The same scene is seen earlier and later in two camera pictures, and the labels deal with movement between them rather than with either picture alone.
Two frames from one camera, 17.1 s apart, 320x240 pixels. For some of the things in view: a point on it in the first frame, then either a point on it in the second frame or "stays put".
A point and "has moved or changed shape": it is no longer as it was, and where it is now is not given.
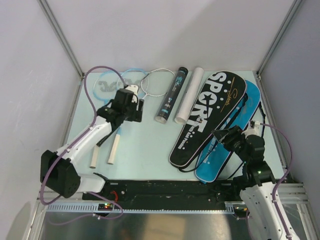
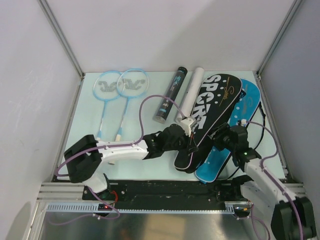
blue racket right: [134, 77] stays put
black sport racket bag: [222, 93] has moved or changed shape
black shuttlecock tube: [162, 114] stays put
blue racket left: [104, 88] stays put
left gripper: [136, 116] to [188, 149]
